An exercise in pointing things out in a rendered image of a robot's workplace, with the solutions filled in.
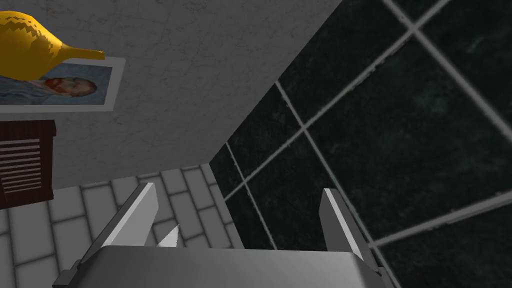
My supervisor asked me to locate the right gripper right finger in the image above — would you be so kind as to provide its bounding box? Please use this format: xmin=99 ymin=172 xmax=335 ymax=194
xmin=318 ymin=187 xmax=379 ymax=273

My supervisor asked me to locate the dark red slatted window shutter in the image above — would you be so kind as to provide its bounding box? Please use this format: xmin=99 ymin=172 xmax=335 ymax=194
xmin=0 ymin=119 xmax=57 ymax=210

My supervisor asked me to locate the yellow vase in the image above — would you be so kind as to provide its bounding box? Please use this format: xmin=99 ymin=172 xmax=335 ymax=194
xmin=0 ymin=10 xmax=106 ymax=82

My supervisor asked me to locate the portrait picture with pale frame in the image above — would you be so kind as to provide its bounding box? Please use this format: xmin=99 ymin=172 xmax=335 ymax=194
xmin=0 ymin=56 xmax=127 ymax=114

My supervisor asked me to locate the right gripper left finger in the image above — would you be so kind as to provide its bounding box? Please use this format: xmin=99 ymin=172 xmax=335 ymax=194
xmin=81 ymin=182 xmax=160 ymax=264

